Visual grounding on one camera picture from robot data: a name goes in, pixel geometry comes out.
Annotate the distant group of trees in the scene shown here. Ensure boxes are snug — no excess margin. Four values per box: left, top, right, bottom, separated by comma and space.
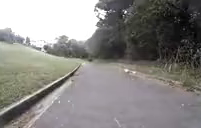
0, 27, 90, 60

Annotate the grey asphalt path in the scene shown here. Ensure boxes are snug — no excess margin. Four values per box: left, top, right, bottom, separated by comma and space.
4, 63, 201, 128

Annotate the wood of dark trees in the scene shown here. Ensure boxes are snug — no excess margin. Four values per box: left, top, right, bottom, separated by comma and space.
84, 0, 201, 73

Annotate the grass verge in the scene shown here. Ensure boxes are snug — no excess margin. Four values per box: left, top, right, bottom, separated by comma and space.
94, 59, 201, 93

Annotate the low stone path edging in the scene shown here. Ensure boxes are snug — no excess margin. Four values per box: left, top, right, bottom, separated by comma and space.
119, 65, 201, 96

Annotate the grey concrete kerb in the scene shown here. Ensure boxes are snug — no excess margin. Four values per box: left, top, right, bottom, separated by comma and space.
0, 63, 83, 128

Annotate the grass slope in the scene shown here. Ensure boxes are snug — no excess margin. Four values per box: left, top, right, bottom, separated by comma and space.
0, 39, 84, 116

